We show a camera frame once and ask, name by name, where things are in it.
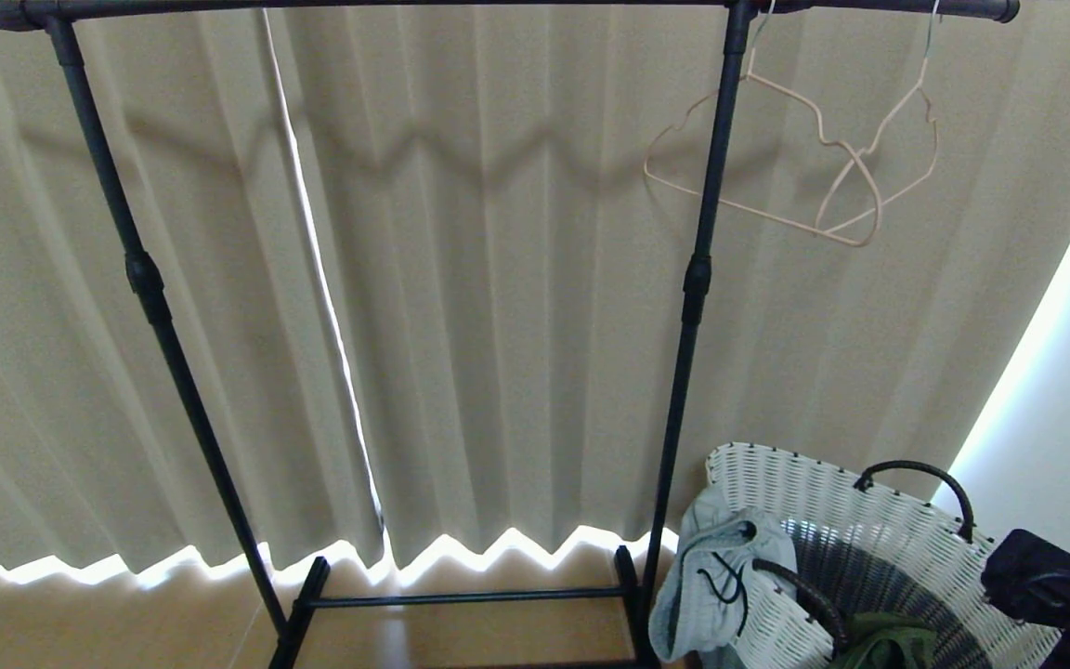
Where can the green printed shirt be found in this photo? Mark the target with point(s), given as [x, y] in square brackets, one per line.
[888, 641]

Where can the black clothes rack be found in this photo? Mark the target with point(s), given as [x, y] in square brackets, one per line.
[698, 279]

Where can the beige curtain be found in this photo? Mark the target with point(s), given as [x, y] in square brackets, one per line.
[498, 279]

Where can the white laundry basket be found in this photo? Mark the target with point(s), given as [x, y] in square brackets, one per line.
[869, 548]

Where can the pink clothes hanger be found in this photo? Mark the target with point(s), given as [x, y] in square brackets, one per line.
[776, 216]
[897, 116]

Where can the pale grey shorts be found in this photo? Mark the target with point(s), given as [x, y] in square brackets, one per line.
[702, 595]

